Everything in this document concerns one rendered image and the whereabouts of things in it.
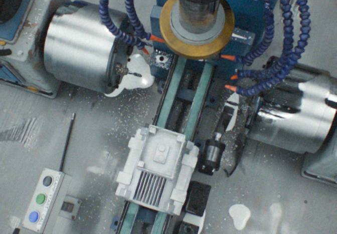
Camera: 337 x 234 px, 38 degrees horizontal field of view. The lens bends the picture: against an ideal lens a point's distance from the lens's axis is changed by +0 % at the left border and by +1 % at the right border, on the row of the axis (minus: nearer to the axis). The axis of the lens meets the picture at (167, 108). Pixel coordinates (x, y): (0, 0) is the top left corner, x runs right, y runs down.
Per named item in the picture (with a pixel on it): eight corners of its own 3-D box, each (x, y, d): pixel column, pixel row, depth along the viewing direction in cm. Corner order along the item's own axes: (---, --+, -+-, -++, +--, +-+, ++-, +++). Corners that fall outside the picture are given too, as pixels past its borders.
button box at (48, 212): (54, 171, 140) (43, 166, 136) (73, 176, 136) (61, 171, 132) (32, 229, 136) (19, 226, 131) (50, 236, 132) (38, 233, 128)
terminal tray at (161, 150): (150, 129, 136) (148, 124, 129) (186, 141, 135) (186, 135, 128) (136, 170, 133) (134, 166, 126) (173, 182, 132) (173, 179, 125)
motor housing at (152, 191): (139, 136, 151) (135, 122, 132) (197, 154, 149) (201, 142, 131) (118, 198, 146) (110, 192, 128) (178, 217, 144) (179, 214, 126)
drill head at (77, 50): (46, 8, 163) (23, -32, 139) (149, 38, 160) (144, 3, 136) (18, 75, 157) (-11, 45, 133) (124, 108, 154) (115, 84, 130)
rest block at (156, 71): (155, 60, 170) (154, 47, 158) (174, 65, 169) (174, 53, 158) (150, 75, 169) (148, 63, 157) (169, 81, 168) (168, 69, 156)
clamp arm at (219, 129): (215, 126, 144) (224, 102, 119) (225, 129, 143) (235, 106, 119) (212, 136, 143) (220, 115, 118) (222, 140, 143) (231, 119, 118)
